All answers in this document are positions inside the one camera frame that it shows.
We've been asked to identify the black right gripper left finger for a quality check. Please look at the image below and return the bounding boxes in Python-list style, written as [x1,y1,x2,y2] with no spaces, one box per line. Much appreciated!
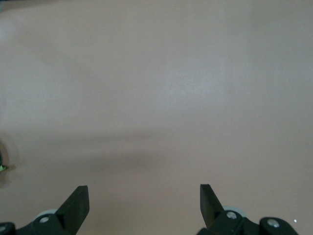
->
[0,185,90,235]

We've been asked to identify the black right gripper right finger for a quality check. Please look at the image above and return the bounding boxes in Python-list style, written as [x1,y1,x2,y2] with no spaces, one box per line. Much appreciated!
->
[197,183,300,235]

